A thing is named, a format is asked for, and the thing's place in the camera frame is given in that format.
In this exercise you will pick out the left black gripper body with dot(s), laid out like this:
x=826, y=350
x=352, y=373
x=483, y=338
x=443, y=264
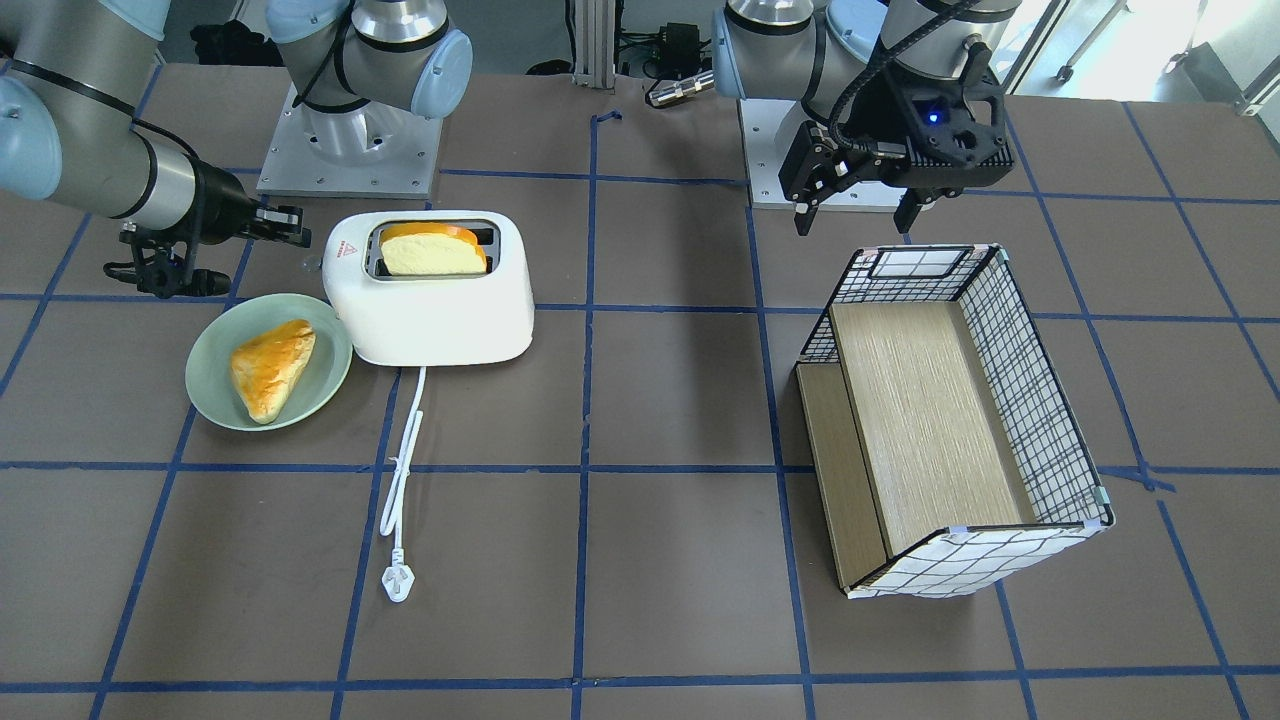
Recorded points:
x=884, y=122

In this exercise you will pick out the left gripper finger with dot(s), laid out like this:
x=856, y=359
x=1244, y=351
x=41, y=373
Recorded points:
x=805, y=212
x=912, y=203

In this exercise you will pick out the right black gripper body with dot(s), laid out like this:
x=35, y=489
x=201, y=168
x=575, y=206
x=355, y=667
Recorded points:
x=218, y=203

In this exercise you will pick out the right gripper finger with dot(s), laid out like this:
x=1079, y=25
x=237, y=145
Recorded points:
x=285, y=224

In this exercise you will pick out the white two-slot toaster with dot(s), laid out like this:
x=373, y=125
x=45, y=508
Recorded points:
x=430, y=320

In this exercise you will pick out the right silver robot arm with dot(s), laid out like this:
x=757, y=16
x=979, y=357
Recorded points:
x=78, y=70

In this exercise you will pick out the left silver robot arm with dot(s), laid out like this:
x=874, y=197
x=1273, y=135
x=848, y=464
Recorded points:
x=821, y=56

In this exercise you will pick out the toast bread slice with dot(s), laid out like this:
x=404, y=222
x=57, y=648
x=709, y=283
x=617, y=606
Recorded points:
x=432, y=248

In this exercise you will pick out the triangular golden bread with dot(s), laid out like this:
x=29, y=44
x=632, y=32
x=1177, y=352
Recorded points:
x=266, y=369

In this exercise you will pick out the green round plate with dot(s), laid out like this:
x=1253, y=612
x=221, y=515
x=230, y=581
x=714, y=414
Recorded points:
x=208, y=382

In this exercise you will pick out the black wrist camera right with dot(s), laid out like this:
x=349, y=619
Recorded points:
x=163, y=263

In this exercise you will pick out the wire shelf rack with wood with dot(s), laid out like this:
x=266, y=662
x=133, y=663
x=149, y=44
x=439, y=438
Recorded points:
x=946, y=451

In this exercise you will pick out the aluminium frame post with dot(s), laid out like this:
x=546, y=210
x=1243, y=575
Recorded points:
x=593, y=31

